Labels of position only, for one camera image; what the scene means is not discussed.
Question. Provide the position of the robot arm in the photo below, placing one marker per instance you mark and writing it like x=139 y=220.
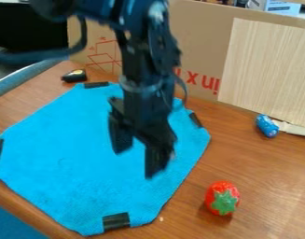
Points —
x=138 y=37

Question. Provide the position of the red toy strawberry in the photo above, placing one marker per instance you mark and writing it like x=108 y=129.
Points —
x=222 y=198

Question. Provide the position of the blue toy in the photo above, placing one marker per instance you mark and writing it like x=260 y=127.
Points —
x=267 y=125

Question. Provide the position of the wooden board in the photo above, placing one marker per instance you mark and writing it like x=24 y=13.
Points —
x=268 y=71

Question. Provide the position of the cardboard box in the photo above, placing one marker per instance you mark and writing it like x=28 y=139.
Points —
x=200 y=43

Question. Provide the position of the black and yellow toy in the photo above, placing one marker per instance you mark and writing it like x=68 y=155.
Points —
x=74 y=75

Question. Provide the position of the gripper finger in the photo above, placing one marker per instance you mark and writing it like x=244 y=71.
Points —
x=157 y=160
x=119 y=137

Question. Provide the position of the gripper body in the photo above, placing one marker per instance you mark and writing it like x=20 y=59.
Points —
x=144 y=109

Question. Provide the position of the blue cloth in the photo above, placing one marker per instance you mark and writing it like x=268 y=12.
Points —
x=75 y=161

